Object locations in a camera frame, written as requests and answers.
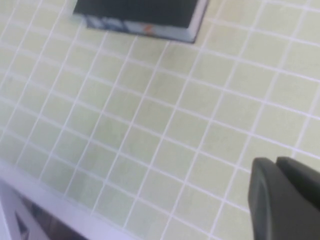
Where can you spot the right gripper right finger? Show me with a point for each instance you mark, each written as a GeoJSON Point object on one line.
{"type": "Point", "coordinates": [303, 180]}

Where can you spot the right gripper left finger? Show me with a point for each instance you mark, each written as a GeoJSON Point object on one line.
{"type": "Point", "coordinates": [270, 210]}

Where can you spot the black printed glasses case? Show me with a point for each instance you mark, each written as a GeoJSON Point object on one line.
{"type": "Point", "coordinates": [140, 12]}

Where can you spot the green checkered tablecloth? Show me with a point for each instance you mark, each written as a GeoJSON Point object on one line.
{"type": "Point", "coordinates": [150, 105]}

